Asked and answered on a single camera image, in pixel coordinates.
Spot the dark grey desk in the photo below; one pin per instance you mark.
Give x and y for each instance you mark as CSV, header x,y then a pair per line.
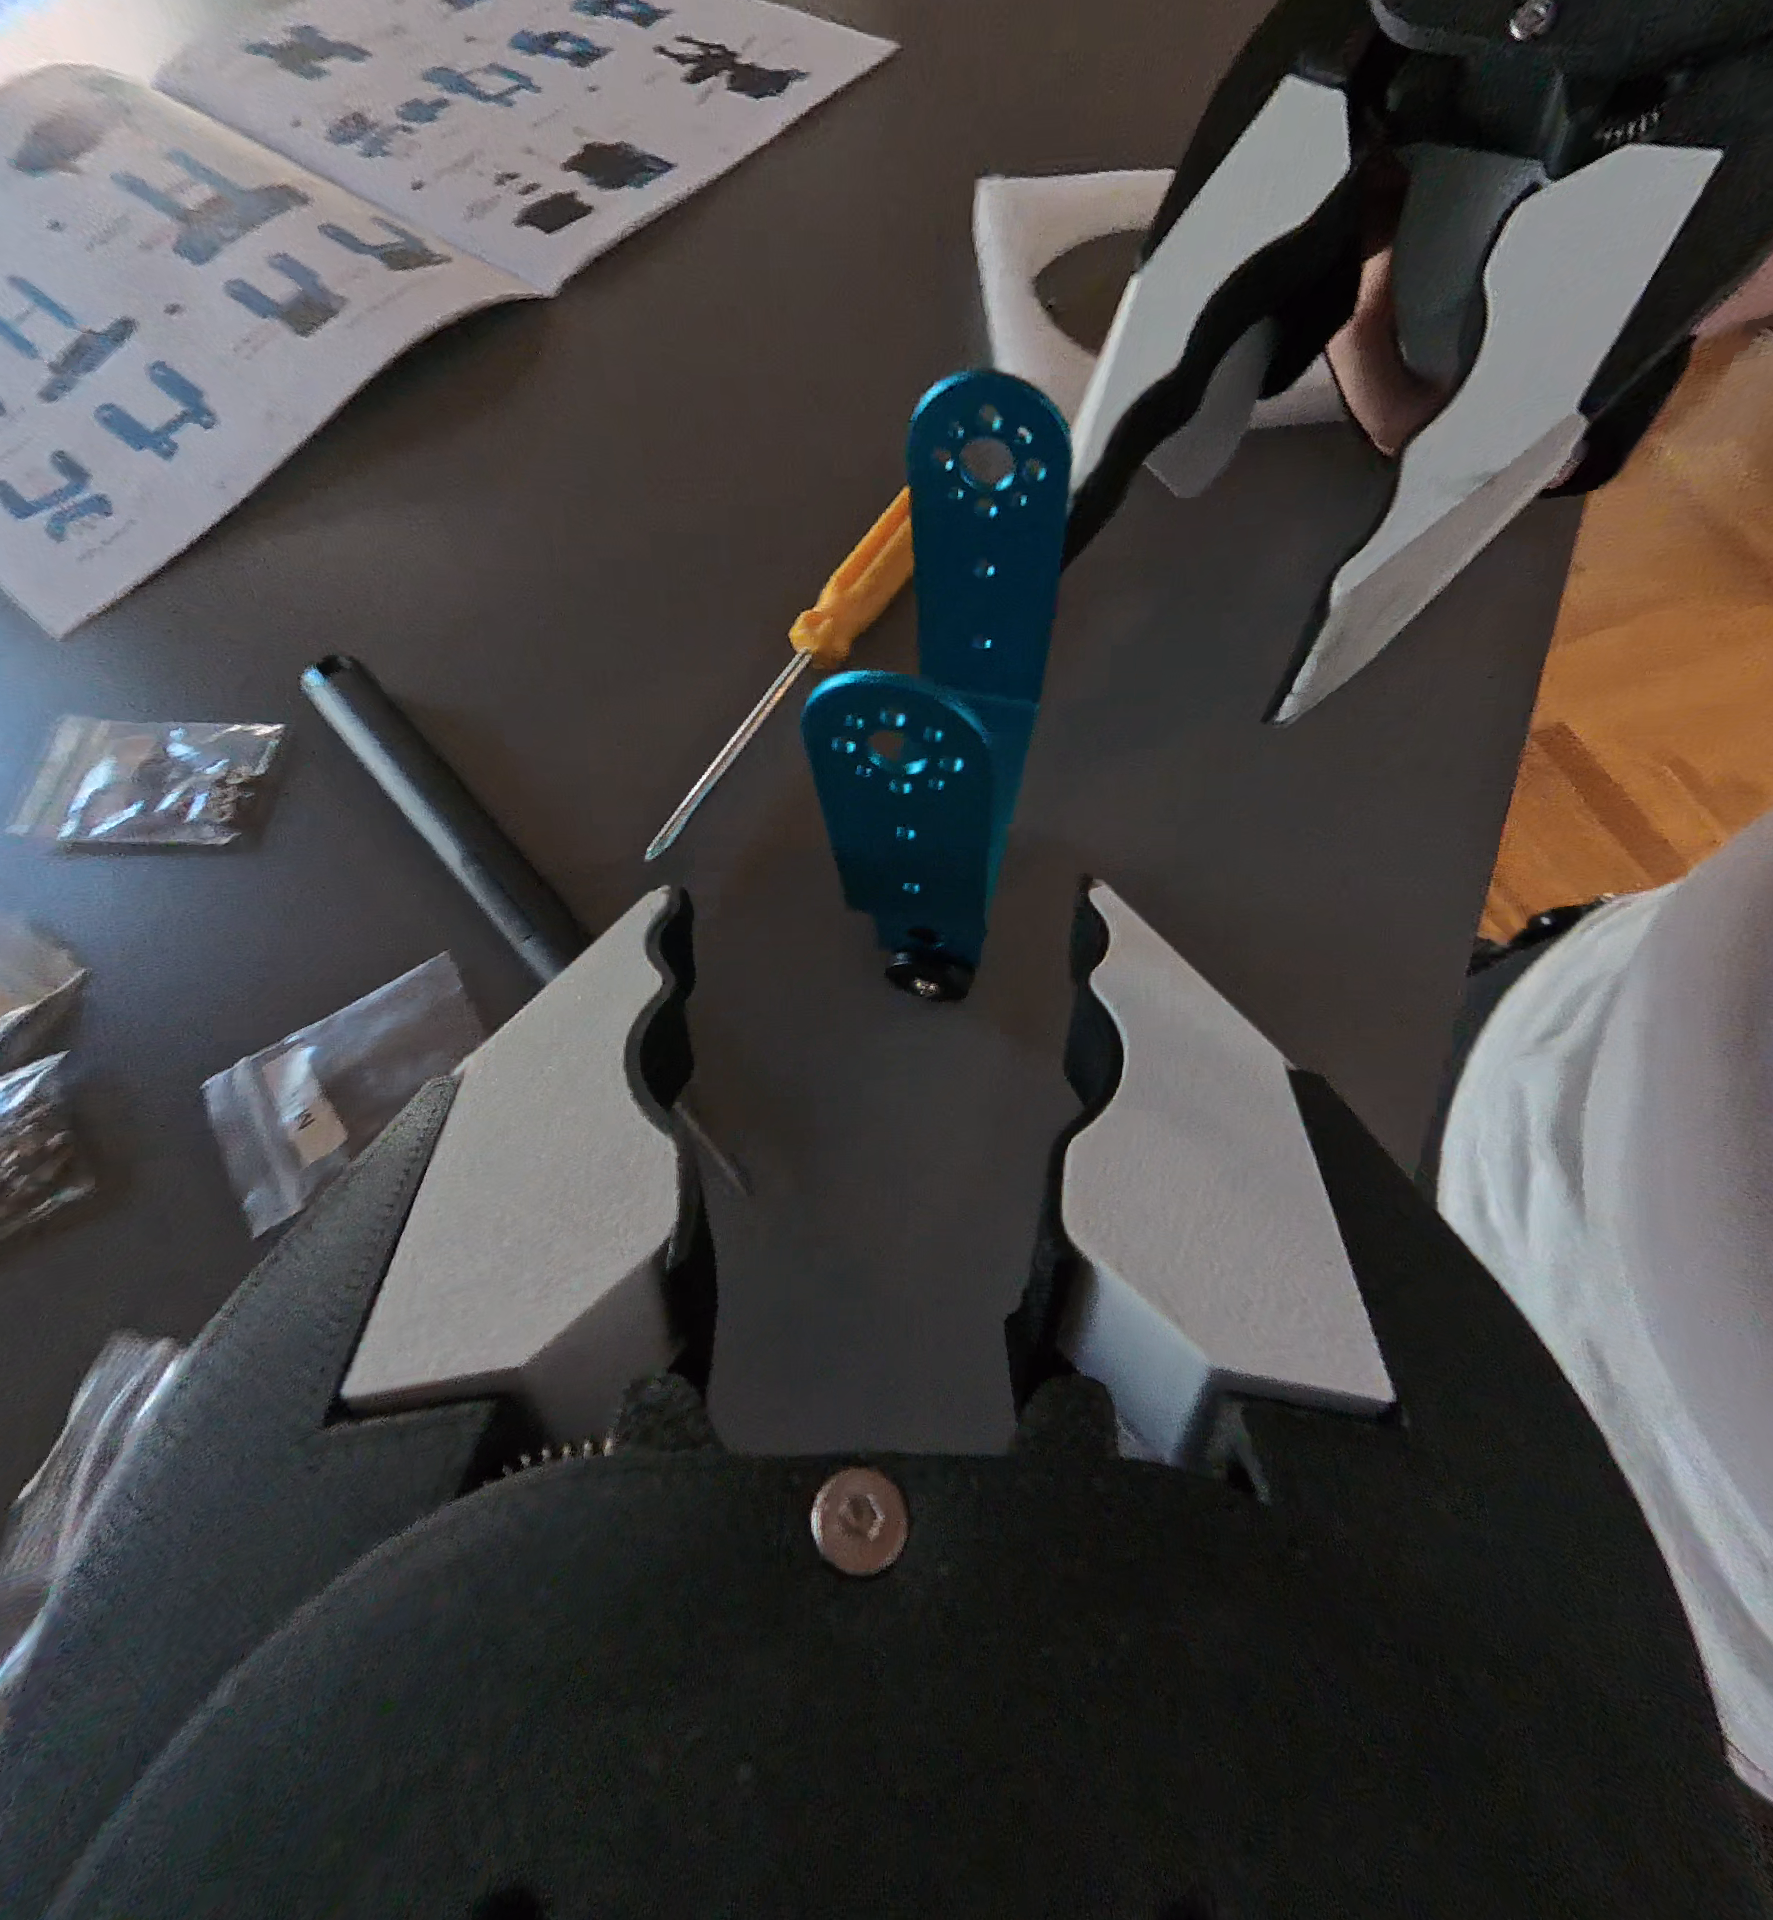
x,y
826,301

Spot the open instruction booklet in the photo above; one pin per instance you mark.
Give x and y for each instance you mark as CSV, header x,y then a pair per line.
x,y
300,226

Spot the blue metal bracket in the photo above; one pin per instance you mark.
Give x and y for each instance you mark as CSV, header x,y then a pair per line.
x,y
975,600

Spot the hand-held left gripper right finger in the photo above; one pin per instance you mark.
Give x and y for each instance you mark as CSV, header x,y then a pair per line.
x,y
1214,1229

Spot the scattered small clear parts bags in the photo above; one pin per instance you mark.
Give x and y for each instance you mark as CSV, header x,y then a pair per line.
x,y
331,1081

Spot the white foam piece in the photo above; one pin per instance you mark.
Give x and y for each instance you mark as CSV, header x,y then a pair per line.
x,y
1019,285

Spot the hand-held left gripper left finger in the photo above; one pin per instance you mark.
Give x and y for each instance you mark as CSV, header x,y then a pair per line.
x,y
523,1229

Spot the black cylindrical tool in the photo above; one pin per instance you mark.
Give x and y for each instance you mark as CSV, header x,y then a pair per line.
x,y
436,809

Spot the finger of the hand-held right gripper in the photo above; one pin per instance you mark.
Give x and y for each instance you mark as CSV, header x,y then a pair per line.
x,y
1593,285
1230,210

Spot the person's right hand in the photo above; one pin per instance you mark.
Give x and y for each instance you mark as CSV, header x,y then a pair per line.
x,y
1373,390

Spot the white t-shirt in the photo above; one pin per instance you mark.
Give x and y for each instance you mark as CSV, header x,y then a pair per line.
x,y
1649,1200

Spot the black servo motor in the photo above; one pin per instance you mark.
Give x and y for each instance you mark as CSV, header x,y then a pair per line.
x,y
926,972

